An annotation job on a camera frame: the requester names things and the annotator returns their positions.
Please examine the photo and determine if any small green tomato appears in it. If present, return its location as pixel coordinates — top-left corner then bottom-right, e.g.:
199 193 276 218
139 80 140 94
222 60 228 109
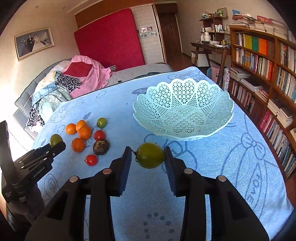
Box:
49 133 63 147

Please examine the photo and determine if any orange tangerine front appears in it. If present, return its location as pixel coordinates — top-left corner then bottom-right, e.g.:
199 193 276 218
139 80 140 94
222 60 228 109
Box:
71 138 85 153

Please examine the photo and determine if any orange tangerine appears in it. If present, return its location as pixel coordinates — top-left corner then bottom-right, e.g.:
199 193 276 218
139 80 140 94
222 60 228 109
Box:
71 138 85 153
78 125 92 141

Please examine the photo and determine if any oval orange kumquat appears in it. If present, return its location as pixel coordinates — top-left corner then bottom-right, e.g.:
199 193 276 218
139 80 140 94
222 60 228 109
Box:
65 123 77 135

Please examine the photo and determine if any oval orange citrus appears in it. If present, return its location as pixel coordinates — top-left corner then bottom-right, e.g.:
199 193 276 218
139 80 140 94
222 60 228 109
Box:
76 120 87 132

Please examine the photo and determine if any red cherry tomato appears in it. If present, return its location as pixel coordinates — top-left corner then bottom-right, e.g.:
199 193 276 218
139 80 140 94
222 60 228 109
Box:
93 130 106 141
85 155 98 166

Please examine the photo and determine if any dark wrinkled passion fruit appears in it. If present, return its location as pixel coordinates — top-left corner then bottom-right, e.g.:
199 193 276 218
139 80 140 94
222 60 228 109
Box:
93 140 110 155

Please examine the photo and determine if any large green tomato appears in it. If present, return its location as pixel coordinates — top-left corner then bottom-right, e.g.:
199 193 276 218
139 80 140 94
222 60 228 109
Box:
135 143 166 169

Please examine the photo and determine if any grey bed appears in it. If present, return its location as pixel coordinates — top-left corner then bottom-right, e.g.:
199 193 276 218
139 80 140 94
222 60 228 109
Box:
13 59 173 140

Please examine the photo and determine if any floral light blue quilt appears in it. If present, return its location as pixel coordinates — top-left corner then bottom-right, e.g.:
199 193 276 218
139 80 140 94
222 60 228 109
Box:
32 70 72 123

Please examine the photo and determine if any blue patterned towel cloth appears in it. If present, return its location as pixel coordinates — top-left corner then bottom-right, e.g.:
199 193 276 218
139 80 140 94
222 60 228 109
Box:
32 66 294 241

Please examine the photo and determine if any green tomato with stem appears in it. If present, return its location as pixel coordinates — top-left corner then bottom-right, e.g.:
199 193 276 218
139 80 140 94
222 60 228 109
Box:
96 118 108 128

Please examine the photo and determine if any black white patterned garment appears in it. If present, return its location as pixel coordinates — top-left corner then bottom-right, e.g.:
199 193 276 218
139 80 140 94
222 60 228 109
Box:
55 72 82 93

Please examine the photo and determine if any red pillow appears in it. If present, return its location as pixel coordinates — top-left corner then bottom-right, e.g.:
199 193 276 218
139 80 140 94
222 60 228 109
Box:
63 62 93 77

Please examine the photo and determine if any pink blanket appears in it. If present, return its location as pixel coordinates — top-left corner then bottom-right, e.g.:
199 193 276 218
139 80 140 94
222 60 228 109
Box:
62 55 113 98

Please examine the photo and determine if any framed wedding photo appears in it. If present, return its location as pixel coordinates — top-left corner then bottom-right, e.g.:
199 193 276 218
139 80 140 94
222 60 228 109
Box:
14 27 55 61

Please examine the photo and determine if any light green lattice basket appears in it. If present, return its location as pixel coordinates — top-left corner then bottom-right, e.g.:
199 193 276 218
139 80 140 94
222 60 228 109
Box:
133 78 234 141

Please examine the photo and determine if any red upright mattress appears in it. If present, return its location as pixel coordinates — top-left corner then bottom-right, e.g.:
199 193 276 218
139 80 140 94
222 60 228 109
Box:
74 9 145 71

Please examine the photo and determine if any wooden bookshelf with books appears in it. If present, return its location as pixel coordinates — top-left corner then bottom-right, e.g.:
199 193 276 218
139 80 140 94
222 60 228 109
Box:
229 14 295 179

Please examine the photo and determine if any white wardrobe panel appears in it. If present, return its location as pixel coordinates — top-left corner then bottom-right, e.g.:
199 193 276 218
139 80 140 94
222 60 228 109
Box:
131 4 165 64

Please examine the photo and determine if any wooden desk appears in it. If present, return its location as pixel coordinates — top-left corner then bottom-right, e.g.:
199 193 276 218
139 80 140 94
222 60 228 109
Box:
190 42 231 87

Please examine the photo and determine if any dark wooden door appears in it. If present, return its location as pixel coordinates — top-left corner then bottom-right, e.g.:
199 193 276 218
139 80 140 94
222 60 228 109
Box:
155 3 182 63

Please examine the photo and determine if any small wooden desk shelf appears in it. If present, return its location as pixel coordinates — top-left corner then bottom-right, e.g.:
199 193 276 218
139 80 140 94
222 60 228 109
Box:
199 16 230 42

